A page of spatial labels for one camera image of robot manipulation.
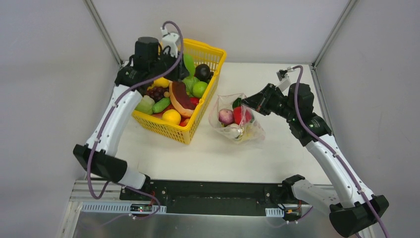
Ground aluminium frame rail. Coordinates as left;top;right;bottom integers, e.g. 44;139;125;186
58;180;339;238

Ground white radish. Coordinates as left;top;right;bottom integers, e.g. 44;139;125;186
224;123;244;140

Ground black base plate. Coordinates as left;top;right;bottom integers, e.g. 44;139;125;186
119;180;305;221

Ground green cucumber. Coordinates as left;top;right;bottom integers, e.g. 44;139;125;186
152;97;171;114

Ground red apple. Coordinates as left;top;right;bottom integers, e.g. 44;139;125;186
233;106;254;125

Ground green leaf vegetable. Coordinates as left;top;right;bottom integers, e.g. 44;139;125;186
183;53;196;77

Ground green apple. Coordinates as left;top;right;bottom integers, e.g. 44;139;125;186
192;81;208;98

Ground purple onion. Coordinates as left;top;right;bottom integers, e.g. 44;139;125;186
218;109;235;126

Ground yellow lemon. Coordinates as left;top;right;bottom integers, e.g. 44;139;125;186
161;109;181;125

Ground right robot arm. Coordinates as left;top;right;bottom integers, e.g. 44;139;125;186
241;83;389;238

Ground yellow plastic basket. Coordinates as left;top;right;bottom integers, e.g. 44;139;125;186
132;39;227;144

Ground clear zip top bag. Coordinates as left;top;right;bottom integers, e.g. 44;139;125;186
209;93;265;144

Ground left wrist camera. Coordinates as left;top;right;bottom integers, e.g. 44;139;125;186
160;27;180;58

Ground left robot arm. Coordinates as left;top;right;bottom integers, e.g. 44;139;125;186
73;33;189;201

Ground dark purple eggplant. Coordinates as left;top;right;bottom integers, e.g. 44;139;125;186
194;63;213;82

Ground small red tomato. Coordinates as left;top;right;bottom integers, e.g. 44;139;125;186
190;97;200;107

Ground pale green cabbage head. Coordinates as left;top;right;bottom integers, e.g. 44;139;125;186
135;95;155;115

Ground yellow napa cabbage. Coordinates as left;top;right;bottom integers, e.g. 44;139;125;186
242;126;260;141

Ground pale green lettuce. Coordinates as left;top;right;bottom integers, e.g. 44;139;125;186
182;76;200;95

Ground dark purple grapes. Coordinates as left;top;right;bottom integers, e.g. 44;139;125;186
146;86;169;103

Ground green white bok choy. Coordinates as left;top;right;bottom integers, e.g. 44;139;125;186
232;97;242;110

